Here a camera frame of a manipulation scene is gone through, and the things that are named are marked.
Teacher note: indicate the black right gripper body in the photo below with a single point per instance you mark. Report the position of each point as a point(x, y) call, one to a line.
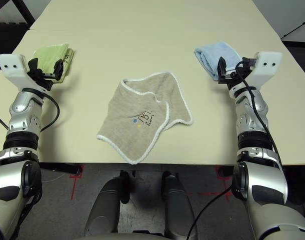
point(230, 78)

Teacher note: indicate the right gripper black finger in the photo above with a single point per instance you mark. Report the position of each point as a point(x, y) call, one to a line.
point(246, 63)
point(221, 67)

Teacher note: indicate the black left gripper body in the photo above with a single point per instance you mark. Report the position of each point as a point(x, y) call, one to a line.
point(41, 78)

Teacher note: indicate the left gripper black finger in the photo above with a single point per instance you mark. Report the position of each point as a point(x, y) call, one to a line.
point(59, 70)
point(33, 65)

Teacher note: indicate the beige towel white trim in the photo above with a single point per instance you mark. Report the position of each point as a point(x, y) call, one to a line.
point(132, 110)

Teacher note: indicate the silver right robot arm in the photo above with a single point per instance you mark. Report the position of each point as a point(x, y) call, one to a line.
point(252, 117)

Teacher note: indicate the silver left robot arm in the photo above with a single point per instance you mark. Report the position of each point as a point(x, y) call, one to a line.
point(22, 120)

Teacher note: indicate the light blue folded towel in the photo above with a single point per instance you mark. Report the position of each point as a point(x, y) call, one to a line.
point(217, 51)

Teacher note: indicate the green folded towel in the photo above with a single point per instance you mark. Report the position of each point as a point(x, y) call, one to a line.
point(50, 55)

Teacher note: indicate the black table leg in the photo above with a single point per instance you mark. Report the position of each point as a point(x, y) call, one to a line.
point(67, 168)

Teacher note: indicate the silver robot right leg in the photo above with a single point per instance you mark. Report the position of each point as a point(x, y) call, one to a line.
point(177, 200)

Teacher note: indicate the silver robot leg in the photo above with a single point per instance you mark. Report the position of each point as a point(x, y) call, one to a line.
point(177, 200)
point(105, 200)

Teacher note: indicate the silver robot left leg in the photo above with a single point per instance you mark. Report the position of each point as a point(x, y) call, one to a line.
point(105, 200)

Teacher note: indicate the grey robot waist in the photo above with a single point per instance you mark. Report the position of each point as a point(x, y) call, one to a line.
point(130, 237)

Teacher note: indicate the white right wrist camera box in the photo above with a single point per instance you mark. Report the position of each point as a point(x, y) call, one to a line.
point(266, 65)

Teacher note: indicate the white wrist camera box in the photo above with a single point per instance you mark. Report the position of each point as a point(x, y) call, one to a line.
point(11, 66)
point(266, 65)

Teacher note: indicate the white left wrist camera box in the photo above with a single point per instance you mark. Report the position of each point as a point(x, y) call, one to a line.
point(11, 66)

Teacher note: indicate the black metal frame bar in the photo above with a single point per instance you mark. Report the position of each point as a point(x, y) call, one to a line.
point(25, 11)

